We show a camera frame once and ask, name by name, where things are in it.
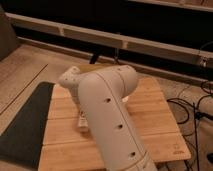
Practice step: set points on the small white bottle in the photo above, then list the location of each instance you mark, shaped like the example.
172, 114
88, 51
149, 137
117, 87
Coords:
82, 123

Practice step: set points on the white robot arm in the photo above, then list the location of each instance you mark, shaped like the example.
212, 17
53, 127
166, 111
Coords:
100, 94

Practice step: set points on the dark grey floor mat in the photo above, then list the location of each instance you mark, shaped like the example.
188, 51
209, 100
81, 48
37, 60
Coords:
21, 142

